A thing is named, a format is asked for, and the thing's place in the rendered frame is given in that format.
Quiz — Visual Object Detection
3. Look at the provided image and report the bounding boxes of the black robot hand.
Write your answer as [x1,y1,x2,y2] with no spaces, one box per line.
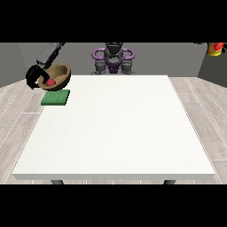
[25,64,51,90]
[193,43,227,55]

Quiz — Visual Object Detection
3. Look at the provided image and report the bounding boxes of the yellow cup with melon print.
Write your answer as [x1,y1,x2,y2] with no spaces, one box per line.
[206,43,225,58]

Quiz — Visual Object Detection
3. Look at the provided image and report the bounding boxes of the brown wooden bowl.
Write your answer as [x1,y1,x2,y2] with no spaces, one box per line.
[37,62,73,91]

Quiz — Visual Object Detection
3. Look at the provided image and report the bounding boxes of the green square pad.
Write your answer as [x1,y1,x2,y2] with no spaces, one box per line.
[40,89,72,106]

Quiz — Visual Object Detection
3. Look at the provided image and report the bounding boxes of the grey robot trunk purple rings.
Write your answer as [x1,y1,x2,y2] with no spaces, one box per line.
[90,43,137,75]

